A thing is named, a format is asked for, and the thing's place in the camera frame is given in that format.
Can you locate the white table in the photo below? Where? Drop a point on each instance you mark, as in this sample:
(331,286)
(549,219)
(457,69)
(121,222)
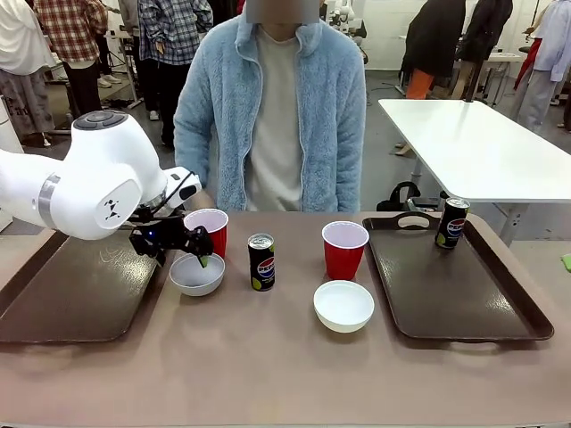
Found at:
(482,147)

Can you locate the person's right forearm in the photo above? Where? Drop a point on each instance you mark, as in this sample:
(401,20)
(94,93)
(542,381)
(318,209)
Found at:
(192,151)

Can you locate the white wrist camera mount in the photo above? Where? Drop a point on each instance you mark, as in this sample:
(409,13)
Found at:
(185,187)

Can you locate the brown plastic tray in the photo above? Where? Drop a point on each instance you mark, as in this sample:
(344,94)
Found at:
(67,290)
(446,294)

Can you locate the person's left forearm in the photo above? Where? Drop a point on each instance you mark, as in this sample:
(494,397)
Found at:
(350,169)

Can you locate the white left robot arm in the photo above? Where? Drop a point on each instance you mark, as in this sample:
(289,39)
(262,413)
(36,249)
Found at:
(98,178)

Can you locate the person in blue fleece jacket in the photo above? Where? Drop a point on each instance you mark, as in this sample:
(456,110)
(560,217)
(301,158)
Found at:
(276,111)

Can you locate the red plastic cup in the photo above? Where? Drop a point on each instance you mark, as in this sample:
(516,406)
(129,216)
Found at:
(218,238)
(344,263)

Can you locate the bystander in red plaid shirt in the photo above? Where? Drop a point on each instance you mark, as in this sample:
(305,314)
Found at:
(73,40)

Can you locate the black Pepsi can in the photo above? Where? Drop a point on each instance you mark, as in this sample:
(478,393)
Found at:
(262,267)
(452,227)

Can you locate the bystander in light blue shirt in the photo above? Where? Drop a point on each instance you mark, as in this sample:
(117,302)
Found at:
(546,53)

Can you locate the black bag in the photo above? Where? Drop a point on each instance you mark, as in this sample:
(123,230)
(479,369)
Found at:
(401,196)

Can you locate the white bowl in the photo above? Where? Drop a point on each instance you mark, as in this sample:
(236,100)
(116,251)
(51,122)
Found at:
(343,307)
(196,285)

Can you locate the bystander in blue plaid shirt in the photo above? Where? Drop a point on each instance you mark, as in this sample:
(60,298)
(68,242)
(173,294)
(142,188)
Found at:
(171,35)

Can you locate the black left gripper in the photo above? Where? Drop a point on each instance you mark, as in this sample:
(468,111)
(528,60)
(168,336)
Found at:
(163,234)

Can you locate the bystander in black coat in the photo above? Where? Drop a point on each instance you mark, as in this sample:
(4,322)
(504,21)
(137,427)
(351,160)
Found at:
(432,40)

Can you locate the bystander in black jacket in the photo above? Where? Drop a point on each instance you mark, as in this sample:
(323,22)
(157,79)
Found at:
(486,31)

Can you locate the bystander in white top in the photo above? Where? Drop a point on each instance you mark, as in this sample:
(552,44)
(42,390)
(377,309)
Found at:
(20,67)

